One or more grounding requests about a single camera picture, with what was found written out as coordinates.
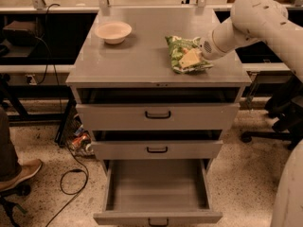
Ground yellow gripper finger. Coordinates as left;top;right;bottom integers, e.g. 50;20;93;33
179;48;202;68

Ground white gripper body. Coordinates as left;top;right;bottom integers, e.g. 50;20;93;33
199;32;225;61

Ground green jalapeno chip bag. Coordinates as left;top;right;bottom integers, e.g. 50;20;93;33
165;35;212;74

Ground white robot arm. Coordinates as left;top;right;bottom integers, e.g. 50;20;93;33
198;0;303;227

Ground top grey drawer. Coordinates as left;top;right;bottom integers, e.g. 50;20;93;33
76;104;239;131

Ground grey drawer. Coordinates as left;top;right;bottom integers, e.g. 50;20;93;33
94;159;223;227
92;140;223;160
76;104;239;131

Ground grey drawer cabinet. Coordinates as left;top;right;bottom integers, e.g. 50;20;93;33
65;6;253;227

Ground middle grey drawer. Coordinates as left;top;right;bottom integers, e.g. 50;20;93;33
92;140;223;160

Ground bottom grey drawer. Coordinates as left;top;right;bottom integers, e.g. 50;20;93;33
94;159;223;227

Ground white bowl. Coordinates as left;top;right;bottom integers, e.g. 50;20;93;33
95;21;132;44

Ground black office chair right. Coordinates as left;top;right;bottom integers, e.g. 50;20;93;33
241;76;303;150

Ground black box on shelf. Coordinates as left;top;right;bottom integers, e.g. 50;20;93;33
2;21;37;46

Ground tan shoe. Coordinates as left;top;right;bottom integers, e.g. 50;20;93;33
0;159;43;192

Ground dark trouser leg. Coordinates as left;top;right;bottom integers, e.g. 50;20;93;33
0;108;21;182

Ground black office chair base left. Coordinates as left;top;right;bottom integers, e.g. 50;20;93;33
0;183;31;227

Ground wire basket with cans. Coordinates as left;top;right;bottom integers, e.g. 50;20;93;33
64;113;94;157

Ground black floor cable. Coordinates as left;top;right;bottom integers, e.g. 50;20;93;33
44;147;90;227

